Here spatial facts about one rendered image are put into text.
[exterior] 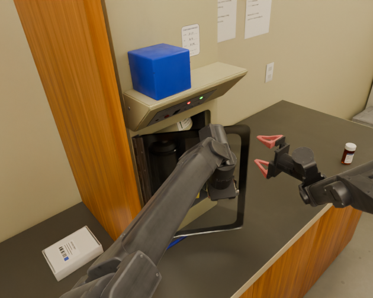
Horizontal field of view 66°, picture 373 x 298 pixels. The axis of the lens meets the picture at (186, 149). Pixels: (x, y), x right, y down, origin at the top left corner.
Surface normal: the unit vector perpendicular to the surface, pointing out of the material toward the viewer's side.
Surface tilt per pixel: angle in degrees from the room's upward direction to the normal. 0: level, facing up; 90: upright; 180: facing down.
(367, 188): 30
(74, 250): 0
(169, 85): 90
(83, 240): 0
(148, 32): 90
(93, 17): 90
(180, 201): 54
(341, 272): 0
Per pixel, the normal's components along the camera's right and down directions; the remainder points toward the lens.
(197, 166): 0.65, -0.47
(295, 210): -0.06, -0.84
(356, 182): -0.46, -0.86
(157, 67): 0.64, 0.39
